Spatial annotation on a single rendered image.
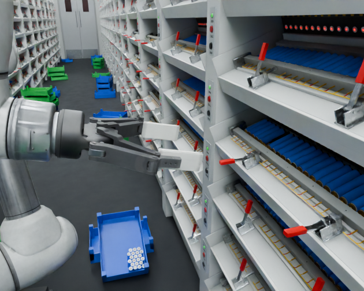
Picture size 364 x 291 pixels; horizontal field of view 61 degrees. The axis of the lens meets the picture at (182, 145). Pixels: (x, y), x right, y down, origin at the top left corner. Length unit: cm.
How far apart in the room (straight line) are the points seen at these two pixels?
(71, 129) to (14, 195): 59
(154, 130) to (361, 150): 34
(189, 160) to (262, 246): 40
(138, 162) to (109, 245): 116
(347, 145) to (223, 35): 48
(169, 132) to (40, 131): 24
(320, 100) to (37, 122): 44
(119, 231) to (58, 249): 58
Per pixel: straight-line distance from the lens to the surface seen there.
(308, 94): 60
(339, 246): 56
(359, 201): 59
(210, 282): 121
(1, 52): 47
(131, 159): 43
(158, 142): 191
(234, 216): 90
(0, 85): 48
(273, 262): 78
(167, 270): 153
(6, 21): 48
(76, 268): 161
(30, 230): 103
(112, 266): 153
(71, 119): 48
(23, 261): 104
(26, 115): 47
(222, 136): 91
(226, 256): 105
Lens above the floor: 106
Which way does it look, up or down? 22 degrees down
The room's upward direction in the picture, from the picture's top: straight up
